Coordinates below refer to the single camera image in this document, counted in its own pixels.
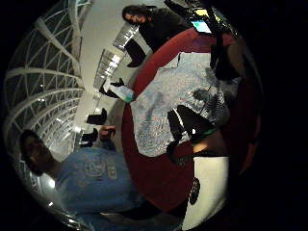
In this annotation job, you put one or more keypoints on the grey patterned table cloth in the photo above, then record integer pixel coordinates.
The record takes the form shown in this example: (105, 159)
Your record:
(170, 96)

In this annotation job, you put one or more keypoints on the laptop with lit screen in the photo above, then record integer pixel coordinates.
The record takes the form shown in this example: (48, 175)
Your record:
(201, 26)

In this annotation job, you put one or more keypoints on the monitor with yellow screen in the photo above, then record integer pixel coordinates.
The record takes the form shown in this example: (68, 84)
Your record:
(202, 12)

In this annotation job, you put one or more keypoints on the round red table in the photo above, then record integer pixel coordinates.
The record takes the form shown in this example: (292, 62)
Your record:
(154, 179)

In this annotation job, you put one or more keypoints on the white and teal board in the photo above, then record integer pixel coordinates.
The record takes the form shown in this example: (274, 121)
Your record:
(123, 91)

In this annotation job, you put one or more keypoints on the black chair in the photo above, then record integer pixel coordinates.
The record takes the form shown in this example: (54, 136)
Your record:
(110, 89)
(89, 136)
(96, 118)
(135, 53)

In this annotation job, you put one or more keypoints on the the person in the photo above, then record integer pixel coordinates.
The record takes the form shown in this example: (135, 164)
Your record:
(96, 183)

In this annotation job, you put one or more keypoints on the white lattice window frame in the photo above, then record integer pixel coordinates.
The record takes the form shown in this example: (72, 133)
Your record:
(41, 80)

